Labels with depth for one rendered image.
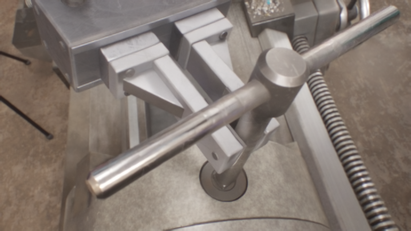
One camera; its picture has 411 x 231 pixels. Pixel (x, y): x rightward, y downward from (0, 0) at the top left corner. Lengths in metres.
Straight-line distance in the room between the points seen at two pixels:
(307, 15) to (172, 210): 0.77
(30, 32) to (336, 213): 0.79
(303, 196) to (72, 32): 0.21
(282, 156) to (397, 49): 1.74
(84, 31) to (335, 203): 0.51
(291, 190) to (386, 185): 1.34
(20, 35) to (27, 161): 1.03
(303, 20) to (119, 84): 0.77
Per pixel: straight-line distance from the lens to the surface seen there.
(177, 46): 0.26
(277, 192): 0.29
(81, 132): 0.82
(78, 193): 0.34
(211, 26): 0.26
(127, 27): 0.24
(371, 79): 1.89
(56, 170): 1.85
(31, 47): 1.02
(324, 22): 1.00
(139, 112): 0.79
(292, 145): 0.38
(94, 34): 0.23
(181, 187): 0.27
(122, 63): 0.23
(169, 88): 0.23
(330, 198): 0.65
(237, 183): 0.28
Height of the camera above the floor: 1.46
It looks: 56 degrees down
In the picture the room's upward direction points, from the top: 16 degrees counter-clockwise
